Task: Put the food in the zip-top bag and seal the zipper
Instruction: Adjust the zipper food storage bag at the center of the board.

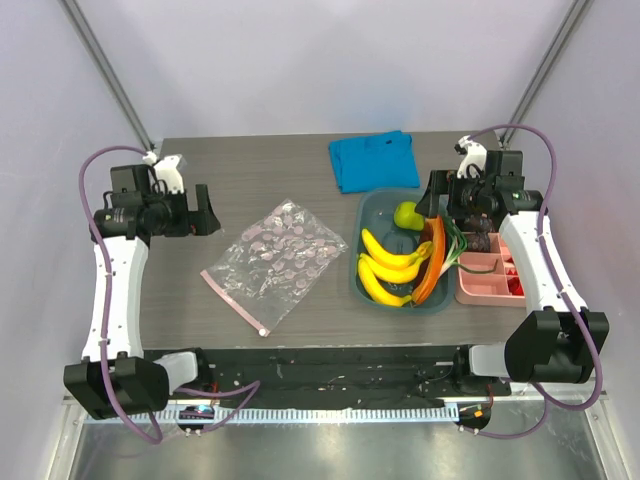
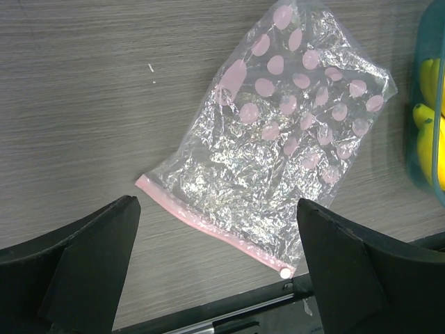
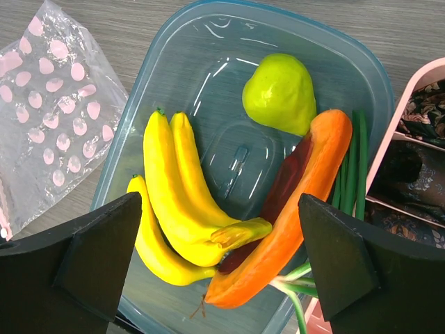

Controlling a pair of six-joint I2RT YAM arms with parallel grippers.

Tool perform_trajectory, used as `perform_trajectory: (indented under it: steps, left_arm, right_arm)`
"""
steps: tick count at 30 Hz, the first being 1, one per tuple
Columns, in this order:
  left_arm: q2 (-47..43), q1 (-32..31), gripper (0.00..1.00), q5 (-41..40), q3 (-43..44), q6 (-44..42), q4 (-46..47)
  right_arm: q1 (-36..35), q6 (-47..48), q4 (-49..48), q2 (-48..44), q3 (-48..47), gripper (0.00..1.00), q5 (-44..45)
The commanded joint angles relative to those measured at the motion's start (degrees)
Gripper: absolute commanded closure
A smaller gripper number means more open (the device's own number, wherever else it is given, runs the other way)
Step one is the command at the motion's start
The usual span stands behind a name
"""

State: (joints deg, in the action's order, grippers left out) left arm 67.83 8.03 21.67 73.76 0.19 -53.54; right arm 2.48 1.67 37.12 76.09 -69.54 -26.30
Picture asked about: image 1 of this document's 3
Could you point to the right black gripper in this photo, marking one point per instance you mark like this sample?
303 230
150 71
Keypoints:
442 193

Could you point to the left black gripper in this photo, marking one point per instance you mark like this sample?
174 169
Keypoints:
201 222

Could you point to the green spring onion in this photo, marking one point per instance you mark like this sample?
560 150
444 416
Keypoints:
457 245

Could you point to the clear polka dot zip bag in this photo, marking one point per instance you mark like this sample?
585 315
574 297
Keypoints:
273 264

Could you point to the yellow banana bunch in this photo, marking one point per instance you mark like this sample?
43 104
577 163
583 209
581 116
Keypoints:
377 265

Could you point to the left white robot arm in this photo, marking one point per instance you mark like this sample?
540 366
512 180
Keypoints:
113 373

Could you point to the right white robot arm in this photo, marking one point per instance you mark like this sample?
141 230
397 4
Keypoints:
560 339

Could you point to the green pear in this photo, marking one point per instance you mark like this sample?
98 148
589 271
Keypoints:
405 217

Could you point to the blue folded cloth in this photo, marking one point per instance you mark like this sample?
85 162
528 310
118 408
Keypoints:
365 163

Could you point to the dark patterned tray item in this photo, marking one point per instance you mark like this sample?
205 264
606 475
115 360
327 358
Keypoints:
476 229

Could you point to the teal plastic bin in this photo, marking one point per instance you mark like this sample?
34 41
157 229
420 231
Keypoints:
376 213

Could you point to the pink compartment tray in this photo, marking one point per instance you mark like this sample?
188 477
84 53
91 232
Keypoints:
487 289

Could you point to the red tray pieces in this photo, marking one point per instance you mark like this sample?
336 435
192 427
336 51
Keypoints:
513 280

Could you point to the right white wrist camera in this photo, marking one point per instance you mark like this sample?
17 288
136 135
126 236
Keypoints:
473 158

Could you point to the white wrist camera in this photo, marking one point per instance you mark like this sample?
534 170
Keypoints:
167 171
473 158

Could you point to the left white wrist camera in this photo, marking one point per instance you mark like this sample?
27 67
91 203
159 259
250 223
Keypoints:
167 171

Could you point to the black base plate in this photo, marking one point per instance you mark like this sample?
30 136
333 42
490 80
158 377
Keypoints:
337 378

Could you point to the white slotted cable duct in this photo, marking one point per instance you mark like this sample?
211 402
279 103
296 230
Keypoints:
175 413

